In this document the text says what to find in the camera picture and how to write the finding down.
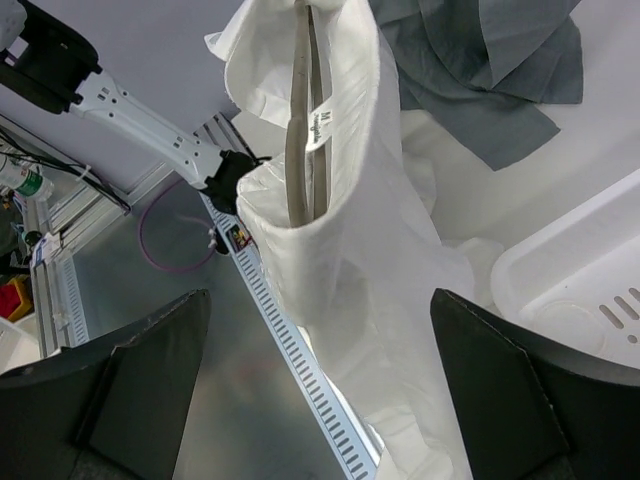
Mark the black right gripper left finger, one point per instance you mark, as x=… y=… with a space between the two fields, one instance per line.
x=112 y=408

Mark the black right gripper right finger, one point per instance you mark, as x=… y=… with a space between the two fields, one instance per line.
x=529 y=407

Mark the white shirt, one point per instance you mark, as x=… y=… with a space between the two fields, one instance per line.
x=360 y=278

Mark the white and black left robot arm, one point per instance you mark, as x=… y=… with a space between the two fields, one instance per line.
x=59 y=72

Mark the grey-green shirt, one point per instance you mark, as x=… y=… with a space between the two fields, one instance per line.
x=482 y=68

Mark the white plastic basket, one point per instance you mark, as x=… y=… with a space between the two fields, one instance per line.
x=576 y=281

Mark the green labelled plastic bottle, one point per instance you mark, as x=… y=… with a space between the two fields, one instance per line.
x=24 y=181

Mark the white slotted cable duct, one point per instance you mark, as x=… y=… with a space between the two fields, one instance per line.
x=340 y=426

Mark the aluminium mounting rail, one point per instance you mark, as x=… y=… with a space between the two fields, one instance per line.
x=80 y=216

